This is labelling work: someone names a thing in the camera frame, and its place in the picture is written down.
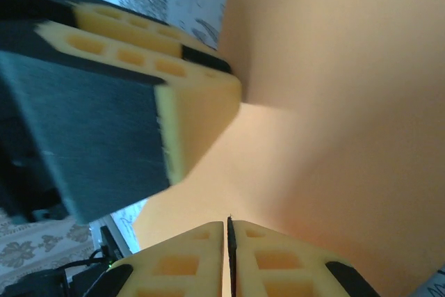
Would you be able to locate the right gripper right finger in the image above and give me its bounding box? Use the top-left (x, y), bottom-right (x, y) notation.
top-left (226, 216), bottom-right (382, 297)

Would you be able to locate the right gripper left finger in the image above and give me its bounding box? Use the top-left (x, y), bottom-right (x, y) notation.
top-left (82, 220), bottom-right (226, 297)

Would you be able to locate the orange cloth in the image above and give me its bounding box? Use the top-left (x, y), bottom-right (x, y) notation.
top-left (133, 0), bottom-right (445, 297)

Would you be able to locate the long aluminium frame rail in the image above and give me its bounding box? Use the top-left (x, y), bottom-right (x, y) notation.
top-left (88, 213), bottom-right (142, 259)

